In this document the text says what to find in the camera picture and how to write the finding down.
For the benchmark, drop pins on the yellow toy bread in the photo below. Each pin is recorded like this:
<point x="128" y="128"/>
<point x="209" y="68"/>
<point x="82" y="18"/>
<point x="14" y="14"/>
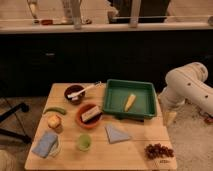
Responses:
<point x="54" y="121"/>

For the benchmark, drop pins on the red grape bunch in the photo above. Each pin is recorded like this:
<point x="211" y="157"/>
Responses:
<point x="153" y="151"/>

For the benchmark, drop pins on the white eraser block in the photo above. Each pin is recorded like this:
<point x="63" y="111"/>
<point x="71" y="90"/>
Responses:
<point x="90" y="113"/>

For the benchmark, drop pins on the green plastic tray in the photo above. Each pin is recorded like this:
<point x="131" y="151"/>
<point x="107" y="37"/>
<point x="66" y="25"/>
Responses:
<point x="117" y="93"/>

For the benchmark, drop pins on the blue folded cloth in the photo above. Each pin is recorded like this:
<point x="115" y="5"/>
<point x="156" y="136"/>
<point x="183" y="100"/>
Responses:
<point x="47" y="145"/>

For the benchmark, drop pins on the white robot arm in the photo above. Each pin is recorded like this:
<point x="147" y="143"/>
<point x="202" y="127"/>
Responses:
<point x="186" y="83"/>

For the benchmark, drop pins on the black office chair base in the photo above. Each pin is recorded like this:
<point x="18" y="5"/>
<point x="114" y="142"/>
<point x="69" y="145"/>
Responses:
<point x="11" y="126"/>

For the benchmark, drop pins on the blue triangular cloth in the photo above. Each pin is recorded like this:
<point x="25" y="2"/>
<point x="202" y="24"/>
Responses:
<point x="115" y="135"/>

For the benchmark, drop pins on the dark brown bowl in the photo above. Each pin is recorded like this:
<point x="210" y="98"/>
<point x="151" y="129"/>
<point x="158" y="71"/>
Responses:
<point x="73" y="89"/>

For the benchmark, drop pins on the green plastic cup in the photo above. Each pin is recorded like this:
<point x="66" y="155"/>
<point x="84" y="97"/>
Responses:
<point x="84" y="142"/>

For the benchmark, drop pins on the orange bowl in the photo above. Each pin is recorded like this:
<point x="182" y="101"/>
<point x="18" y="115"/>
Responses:
<point x="93" y="122"/>

